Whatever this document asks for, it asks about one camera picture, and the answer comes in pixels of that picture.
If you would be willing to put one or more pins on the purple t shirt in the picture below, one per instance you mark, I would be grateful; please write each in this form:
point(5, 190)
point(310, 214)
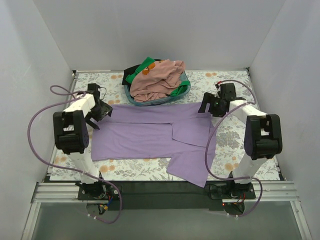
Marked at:
point(174, 131)

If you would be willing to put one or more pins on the teal plastic basket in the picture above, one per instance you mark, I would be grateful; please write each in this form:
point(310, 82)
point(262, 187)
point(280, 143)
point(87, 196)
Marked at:
point(160, 101)

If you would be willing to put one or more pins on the black t shirt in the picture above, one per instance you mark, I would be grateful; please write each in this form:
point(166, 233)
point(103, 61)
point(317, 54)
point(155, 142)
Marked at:
point(130, 72)

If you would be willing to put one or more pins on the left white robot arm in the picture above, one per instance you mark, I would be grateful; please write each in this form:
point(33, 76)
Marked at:
point(71, 136)

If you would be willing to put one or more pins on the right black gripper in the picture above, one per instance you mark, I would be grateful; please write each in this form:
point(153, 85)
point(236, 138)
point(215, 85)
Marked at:
point(210, 105)

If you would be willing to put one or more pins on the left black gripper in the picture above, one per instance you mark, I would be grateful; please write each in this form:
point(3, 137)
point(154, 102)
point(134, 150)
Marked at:
point(100, 115)

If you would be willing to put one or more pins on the aluminium frame rail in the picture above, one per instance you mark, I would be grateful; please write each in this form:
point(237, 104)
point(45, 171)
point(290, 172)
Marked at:
point(68, 192)

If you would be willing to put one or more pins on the pink t shirt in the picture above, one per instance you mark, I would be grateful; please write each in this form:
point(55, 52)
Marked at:
point(159, 80)

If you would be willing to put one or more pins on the green t shirt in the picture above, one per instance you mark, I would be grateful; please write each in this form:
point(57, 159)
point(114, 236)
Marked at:
point(142, 66)

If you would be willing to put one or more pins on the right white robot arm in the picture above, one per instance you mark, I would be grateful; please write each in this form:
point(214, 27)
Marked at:
point(262, 139)

